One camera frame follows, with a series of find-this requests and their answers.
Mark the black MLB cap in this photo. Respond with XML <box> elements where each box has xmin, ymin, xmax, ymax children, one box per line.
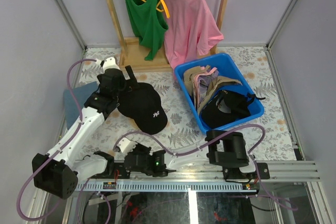
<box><xmin>118</xmin><ymin>82</ymin><xmax>167</xmax><ymax>135</ymax></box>

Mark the beige corduroy cap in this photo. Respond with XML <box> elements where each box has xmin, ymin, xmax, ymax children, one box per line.
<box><xmin>183</xmin><ymin>65</ymin><xmax>210</xmax><ymax>95</ymax></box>

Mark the beige sport cap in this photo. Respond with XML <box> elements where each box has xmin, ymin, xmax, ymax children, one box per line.
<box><xmin>197</xmin><ymin>76</ymin><xmax>242</xmax><ymax>115</ymax></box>

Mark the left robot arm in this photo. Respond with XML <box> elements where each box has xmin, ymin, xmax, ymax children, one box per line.
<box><xmin>32</xmin><ymin>61</ymin><xmax>126</xmax><ymax>199</ymax></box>

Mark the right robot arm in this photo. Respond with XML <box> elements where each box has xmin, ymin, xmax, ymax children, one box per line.
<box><xmin>117</xmin><ymin>130</ymin><xmax>258</xmax><ymax>181</ymax></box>

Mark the wooden clothes rack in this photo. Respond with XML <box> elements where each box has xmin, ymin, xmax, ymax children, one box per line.
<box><xmin>106</xmin><ymin>0</ymin><xmax>228</xmax><ymax>72</ymax></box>

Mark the folded blue cloth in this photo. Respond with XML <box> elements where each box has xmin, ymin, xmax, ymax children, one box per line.
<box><xmin>64</xmin><ymin>82</ymin><xmax>98</xmax><ymax>129</ymax></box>

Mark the pink cap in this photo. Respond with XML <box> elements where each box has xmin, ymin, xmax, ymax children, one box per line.
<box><xmin>192</xmin><ymin>67</ymin><xmax>218</xmax><ymax>106</ymax></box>

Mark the purple cap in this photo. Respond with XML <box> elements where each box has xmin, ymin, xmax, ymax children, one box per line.
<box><xmin>197</xmin><ymin>73</ymin><xmax>218</xmax><ymax>93</ymax></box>

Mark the green tank top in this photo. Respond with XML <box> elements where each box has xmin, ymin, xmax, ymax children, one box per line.
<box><xmin>125</xmin><ymin>0</ymin><xmax>169</xmax><ymax>61</ymax></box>

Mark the pink t-shirt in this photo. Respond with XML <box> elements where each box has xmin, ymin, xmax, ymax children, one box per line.
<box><xmin>164</xmin><ymin>0</ymin><xmax>224</xmax><ymax>69</ymax></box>

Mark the blue plastic bin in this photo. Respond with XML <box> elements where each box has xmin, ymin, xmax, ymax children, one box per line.
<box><xmin>174</xmin><ymin>54</ymin><xmax>264</xmax><ymax>133</ymax></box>

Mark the black sport cap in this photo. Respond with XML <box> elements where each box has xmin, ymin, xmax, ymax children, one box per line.
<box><xmin>200</xmin><ymin>90</ymin><xmax>266</xmax><ymax>129</ymax></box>

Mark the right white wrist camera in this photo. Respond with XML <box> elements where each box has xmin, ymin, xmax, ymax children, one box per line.
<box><xmin>116</xmin><ymin>137</ymin><xmax>137</xmax><ymax>155</ymax></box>

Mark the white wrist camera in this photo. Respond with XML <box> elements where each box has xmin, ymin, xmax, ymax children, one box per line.
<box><xmin>100</xmin><ymin>57</ymin><xmax>120</xmax><ymax>71</ymax></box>
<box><xmin>116</xmin><ymin>137</ymin><xmax>137</xmax><ymax>155</ymax></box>

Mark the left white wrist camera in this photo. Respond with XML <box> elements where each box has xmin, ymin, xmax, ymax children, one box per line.
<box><xmin>100</xmin><ymin>57</ymin><xmax>120</xmax><ymax>71</ymax></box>

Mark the aluminium mounting rail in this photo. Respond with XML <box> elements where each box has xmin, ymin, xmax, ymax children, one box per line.
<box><xmin>41</xmin><ymin>159</ymin><xmax>322</xmax><ymax>192</ymax></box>

